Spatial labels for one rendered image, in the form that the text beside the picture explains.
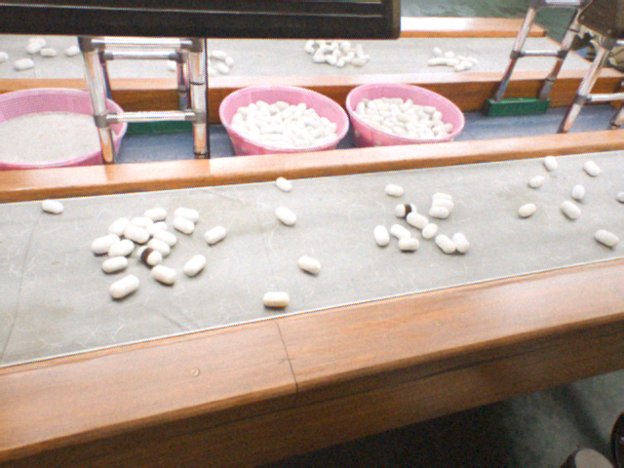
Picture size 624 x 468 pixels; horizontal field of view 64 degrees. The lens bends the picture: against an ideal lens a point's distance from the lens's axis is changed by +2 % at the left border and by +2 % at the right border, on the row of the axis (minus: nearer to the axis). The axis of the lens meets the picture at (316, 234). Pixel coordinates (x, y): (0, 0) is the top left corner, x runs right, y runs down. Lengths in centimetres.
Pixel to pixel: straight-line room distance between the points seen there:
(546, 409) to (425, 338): 106
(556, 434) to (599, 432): 13
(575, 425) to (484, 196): 91
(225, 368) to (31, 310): 26
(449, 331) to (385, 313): 9
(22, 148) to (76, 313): 41
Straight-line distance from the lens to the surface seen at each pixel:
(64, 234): 80
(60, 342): 67
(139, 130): 114
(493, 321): 71
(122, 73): 125
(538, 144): 118
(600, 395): 182
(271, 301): 66
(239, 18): 61
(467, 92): 141
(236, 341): 61
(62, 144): 102
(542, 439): 163
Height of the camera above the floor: 126
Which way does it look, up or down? 41 degrees down
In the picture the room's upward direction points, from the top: 9 degrees clockwise
